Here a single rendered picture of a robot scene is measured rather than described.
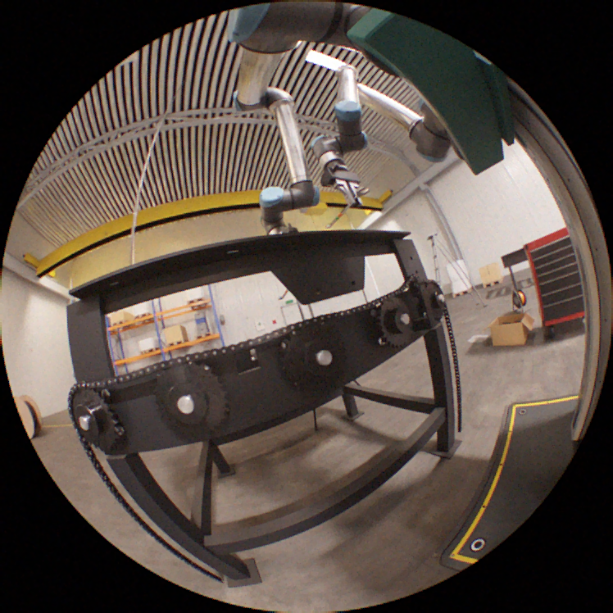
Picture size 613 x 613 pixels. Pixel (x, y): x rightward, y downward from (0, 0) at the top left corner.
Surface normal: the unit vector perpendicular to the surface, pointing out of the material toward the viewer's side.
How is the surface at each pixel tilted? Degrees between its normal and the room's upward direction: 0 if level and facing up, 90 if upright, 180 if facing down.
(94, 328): 90
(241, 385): 90
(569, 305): 90
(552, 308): 90
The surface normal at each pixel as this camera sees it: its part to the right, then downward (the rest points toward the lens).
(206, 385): 0.38, -0.20
